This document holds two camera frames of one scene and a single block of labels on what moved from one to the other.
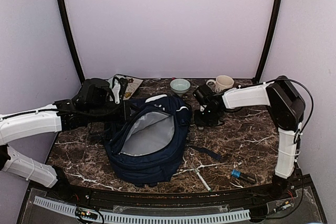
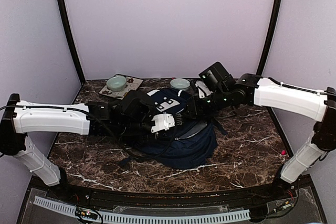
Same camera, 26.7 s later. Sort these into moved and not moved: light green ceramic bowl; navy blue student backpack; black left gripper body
Moved: black left gripper body; navy blue student backpack
Not moved: light green ceramic bowl
